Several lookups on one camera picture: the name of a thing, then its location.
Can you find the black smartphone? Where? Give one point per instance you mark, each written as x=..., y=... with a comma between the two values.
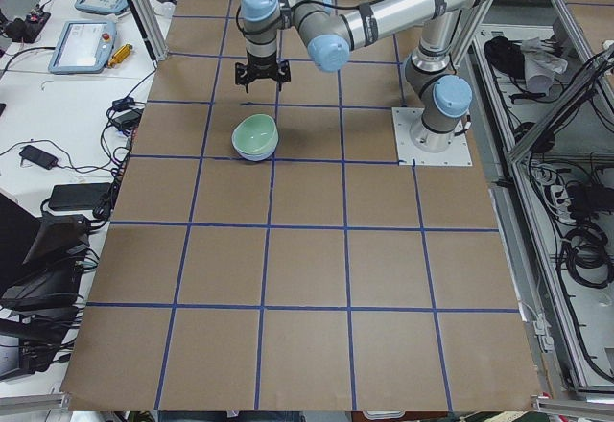
x=39, y=157

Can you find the brown paper table mat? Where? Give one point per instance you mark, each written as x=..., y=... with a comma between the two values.
x=324, y=277

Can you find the blue bowl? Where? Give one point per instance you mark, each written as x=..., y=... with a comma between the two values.
x=254, y=145

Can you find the aluminium frame post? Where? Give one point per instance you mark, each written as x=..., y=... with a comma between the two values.
x=147, y=25

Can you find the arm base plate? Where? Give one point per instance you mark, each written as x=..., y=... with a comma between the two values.
x=417, y=146

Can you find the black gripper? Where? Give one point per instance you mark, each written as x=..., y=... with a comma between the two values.
x=261, y=70

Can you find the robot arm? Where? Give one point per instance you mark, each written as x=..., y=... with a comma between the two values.
x=332, y=33

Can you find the near teach pendant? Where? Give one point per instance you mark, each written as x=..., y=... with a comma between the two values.
x=84, y=47

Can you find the green bowl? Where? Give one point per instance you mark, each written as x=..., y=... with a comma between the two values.
x=258, y=121

